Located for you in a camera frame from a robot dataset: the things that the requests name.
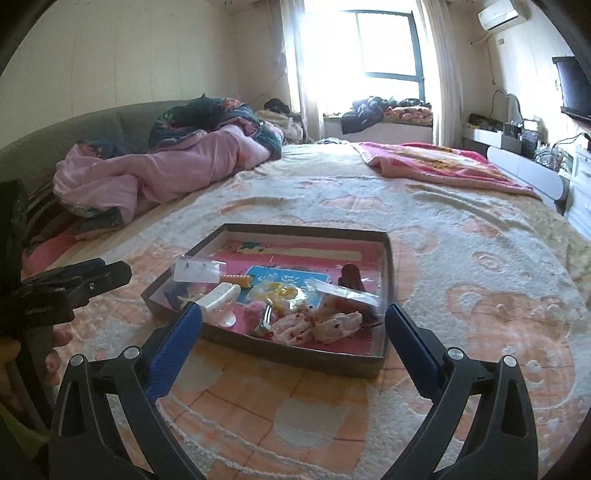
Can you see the yellow scrunchie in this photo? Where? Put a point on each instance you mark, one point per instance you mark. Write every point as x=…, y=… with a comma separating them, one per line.
x=277, y=293

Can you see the white curtain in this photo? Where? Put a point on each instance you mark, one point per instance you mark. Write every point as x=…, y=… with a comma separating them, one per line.
x=441, y=69
x=300, y=69

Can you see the person's left hand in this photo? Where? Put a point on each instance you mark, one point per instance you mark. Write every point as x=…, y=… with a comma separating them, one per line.
x=57, y=339

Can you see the orange patterned blanket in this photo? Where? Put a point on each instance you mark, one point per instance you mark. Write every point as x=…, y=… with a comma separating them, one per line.
x=408, y=113

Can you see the grey headboard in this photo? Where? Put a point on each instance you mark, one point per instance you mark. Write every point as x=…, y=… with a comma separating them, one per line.
x=92, y=124

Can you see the black cloth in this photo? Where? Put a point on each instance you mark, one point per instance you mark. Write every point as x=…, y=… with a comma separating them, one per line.
x=277, y=106

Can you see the pink dotted sheer scrunchie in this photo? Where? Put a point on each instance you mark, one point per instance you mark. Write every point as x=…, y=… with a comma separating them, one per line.
x=323, y=327

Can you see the black television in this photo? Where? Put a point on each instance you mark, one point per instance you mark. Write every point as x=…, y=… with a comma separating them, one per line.
x=577, y=87

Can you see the white drawer cabinet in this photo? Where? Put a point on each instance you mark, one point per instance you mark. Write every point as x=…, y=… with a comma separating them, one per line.
x=581, y=184

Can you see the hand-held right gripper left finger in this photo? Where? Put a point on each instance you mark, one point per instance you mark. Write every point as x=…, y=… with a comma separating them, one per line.
x=175, y=341

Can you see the window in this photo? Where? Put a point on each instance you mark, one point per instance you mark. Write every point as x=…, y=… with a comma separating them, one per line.
x=383, y=46

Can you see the white dotted hair claw clip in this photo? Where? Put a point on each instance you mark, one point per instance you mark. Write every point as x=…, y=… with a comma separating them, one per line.
x=221, y=295

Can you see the white desk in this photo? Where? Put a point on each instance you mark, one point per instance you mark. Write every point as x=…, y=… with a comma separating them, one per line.
x=480, y=136

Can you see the brown hair clip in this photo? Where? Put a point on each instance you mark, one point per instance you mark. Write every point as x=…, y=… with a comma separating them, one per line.
x=352, y=277

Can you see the white bed footboard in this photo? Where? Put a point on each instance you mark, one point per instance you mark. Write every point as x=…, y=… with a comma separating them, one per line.
x=526, y=173

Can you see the pink quilt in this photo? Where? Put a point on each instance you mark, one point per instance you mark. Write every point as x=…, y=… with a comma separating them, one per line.
x=161, y=180

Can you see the dark floral duvet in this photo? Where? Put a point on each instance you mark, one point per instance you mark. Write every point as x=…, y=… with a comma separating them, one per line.
x=198, y=113

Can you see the clear plastic bag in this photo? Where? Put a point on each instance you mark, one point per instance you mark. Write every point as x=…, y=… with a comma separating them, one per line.
x=196, y=270
x=341, y=295

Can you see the dark jacket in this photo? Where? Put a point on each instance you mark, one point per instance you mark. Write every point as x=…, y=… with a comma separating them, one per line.
x=362, y=115

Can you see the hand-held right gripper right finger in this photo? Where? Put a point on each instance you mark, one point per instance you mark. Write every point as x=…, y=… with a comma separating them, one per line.
x=415, y=341

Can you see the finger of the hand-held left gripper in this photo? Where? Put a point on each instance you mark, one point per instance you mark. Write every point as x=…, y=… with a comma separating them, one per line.
x=83, y=266
x=106, y=281

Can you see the pink printed blanket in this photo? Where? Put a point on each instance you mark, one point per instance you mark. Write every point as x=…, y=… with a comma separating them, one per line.
x=415, y=161

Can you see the white air conditioner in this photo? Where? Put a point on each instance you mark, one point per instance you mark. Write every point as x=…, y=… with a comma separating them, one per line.
x=503, y=14

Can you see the dark cardboard box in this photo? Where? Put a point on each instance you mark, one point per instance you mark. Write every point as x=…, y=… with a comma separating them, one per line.
x=323, y=362

